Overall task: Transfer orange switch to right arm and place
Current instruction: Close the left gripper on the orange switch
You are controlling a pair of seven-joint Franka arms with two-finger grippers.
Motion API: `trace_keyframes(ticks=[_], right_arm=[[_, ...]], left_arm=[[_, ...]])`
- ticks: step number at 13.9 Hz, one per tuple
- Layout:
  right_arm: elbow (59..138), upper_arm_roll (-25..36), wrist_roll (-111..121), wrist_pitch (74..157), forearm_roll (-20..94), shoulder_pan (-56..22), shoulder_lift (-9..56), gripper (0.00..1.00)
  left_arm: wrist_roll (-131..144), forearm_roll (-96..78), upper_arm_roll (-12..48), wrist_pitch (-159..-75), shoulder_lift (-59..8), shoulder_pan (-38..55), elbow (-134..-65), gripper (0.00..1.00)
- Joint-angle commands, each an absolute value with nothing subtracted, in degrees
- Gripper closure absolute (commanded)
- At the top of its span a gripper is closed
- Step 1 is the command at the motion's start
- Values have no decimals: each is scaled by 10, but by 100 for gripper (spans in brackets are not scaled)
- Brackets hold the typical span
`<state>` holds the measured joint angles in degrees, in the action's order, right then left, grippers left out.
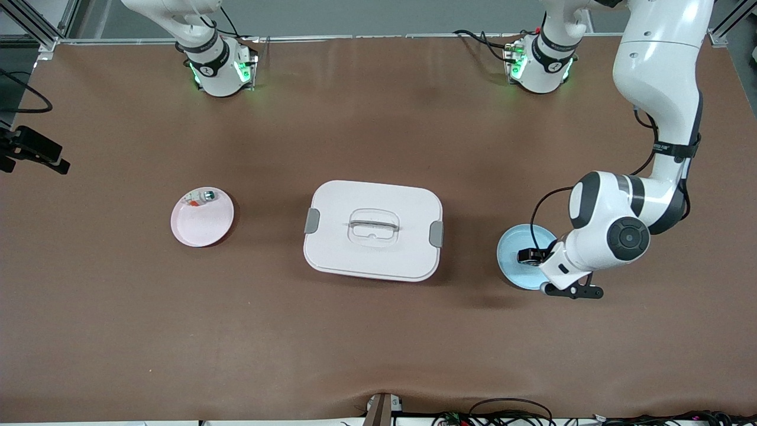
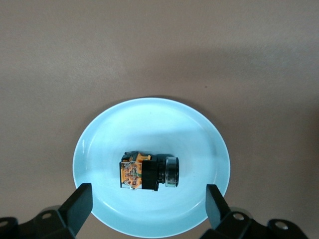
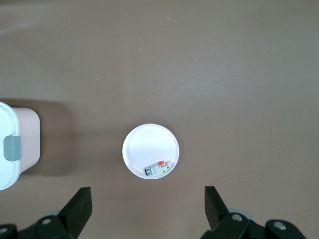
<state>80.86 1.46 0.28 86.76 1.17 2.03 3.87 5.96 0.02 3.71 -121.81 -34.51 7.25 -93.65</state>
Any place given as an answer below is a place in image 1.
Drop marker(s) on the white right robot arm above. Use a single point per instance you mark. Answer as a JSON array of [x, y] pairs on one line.
[[207, 53]]

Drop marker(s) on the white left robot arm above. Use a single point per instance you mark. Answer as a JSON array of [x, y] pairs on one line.
[[656, 71]]

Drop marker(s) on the round light blue plate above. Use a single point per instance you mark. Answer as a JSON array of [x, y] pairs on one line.
[[511, 260]]

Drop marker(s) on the white lidded storage box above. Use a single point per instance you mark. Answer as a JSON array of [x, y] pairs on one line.
[[372, 248]]

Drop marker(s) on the brown table cover sheet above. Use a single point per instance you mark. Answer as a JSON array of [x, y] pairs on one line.
[[378, 331]]

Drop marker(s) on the round pink plate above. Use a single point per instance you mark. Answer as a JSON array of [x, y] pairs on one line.
[[201, 228]]

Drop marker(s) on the white switch with green button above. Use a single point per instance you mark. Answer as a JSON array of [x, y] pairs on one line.
[[201, 196]]

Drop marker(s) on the metal mount post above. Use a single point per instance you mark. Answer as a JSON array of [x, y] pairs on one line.
[[381, 411]]

